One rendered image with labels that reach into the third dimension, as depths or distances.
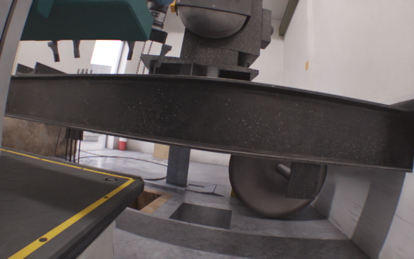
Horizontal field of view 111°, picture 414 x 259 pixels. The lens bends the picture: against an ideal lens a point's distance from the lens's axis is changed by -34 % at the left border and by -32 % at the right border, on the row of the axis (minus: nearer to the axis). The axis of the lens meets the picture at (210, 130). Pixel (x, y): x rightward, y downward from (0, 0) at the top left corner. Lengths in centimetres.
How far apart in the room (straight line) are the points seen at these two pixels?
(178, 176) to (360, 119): 144
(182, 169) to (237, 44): 111
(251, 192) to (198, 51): 90
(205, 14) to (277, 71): 268
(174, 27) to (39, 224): 417
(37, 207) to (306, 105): 81
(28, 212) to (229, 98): 66
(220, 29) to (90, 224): 110
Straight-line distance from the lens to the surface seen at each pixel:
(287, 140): 75
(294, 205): 129
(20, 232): 29
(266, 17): 149
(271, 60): 380
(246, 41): 133
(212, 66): 122
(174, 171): 179
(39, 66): 131
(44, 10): 45
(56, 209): 35
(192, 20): 121
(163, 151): 330
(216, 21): 122
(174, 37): 417
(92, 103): 99
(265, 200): 125
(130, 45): 89
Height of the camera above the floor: 46
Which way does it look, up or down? 2 degrees up
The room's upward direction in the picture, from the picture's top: 7 degrees clockwise
